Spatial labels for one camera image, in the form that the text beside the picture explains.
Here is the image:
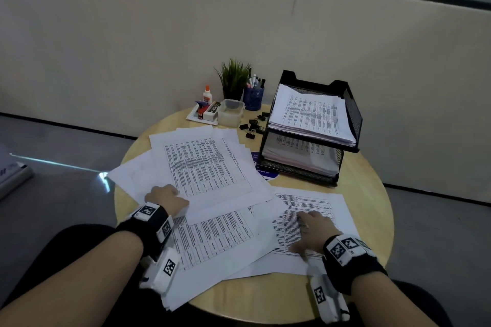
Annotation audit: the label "grey flat case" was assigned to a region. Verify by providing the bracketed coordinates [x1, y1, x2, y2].
[0, 143, 34, 201]

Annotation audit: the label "black left wrist band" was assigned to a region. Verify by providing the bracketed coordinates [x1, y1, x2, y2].
[116, 202, 174, 262]

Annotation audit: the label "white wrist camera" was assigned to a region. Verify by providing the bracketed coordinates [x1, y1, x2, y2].
[139, 247, 181, 297]
[306, 261, 350, 323]

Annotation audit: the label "person's black trousers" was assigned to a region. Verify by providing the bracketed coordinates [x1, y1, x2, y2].
[0, 223, 453, 327]

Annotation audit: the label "blue mesh pen holder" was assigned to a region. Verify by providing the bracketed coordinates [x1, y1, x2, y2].
[243, 86, 265, 112]

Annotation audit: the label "pile of printed papers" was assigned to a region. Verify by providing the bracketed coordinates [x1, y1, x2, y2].
[106, 125, 361, 312]

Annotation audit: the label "clear plastic box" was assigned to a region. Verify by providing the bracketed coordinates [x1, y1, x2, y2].
[217, 99, 246, 127]

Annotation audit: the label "white box black label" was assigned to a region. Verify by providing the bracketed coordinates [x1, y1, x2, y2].
[203, 101, 222, 121]

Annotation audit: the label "heap of black binder clips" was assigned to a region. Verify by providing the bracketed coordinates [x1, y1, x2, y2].
[238, 111, 271, 141]

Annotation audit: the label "round wooden table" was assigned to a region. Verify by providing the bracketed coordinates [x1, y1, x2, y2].
[114, 104, 395, 320]

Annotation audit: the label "person's left hand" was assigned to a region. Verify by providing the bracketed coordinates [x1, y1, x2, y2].
[144, 184, 191, 218]

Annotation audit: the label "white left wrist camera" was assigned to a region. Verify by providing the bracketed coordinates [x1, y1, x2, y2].
[139, 247, 181, 297]

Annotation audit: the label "person's right hand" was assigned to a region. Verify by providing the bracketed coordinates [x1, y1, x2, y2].
[288, 209, 343, 262]

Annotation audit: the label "black mesh paper tray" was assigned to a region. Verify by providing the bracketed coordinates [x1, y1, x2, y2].
[256, 69, 363, 188]

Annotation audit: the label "green potted plant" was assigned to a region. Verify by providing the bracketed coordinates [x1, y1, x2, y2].
[214, 58, 252, 101]

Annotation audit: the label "white tray with stapler items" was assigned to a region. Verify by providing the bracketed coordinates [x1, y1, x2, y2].
[186, 102, 219, 126]

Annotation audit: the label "blue round sticker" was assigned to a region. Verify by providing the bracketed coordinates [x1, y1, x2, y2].
[251, 150, 281, 182]

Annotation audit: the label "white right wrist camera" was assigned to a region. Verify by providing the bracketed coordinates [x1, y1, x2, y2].
[306, 261, 350, 323]

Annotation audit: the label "person's left forearm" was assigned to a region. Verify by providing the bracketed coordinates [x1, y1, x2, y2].
[0, 230, 145, 327]

